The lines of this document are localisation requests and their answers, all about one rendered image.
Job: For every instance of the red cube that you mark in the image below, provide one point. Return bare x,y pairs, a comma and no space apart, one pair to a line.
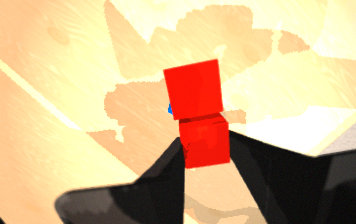
205,140
194,89

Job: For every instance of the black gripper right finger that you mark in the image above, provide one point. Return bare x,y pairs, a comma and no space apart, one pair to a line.
290,187

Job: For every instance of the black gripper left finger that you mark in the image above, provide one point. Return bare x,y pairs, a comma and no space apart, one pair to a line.
157,196

